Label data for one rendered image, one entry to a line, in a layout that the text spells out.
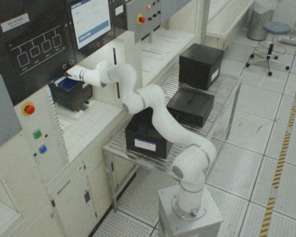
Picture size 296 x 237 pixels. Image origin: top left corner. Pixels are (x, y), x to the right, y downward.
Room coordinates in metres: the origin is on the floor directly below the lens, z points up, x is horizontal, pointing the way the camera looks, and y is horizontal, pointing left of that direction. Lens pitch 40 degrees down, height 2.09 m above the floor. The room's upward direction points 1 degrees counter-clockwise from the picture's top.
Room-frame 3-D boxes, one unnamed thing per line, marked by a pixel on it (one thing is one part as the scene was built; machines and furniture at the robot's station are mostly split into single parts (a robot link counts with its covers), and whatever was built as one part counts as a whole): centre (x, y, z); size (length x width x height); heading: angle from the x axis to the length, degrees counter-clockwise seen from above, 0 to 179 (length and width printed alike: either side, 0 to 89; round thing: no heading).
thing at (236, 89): (1.73, -0.27, 0.38); 1.30 x 0.60 x 0.76; 151
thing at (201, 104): (1.68, -0.32, 0.83); 0.29 x 0.29 x 0.13; 63
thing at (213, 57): (2.14, -0.46, 0.89); 0.29 x 0.29 x 0.25; 56
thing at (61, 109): (1.60, 0.51, 0.89); 0.22 x 0.21 x 0.04; 61
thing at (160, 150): (1.37, -0.03, 0.85); 0.28 x 0.28 x 0.17; 69
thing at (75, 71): (1.55, 0.43, 1.19); 0.11 x 0.10 x 0.07; 58
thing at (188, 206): (0.87, -0.21, 0.85); 0.19 x 0.19 x 0.18
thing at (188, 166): (0.85, -0.19, 1.07); 0.19 x 0.12 x 0.24; 131
